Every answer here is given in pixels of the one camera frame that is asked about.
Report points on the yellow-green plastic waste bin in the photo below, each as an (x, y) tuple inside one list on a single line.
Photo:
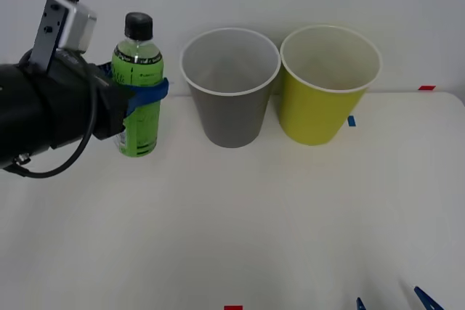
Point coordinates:
[(316, 114)]

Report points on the grey plastic waste bin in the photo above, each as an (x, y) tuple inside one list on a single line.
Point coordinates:
[(230, 117)]

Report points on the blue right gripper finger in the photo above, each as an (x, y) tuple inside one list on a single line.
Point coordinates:
[(427, 301), (360, 304)]

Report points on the green bottle with black cap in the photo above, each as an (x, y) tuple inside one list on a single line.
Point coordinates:
[(140, 67)]

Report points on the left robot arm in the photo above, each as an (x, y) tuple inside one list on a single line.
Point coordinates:
[(18, 106)]

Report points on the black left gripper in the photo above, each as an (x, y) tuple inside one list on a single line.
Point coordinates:
[(76, 103)]

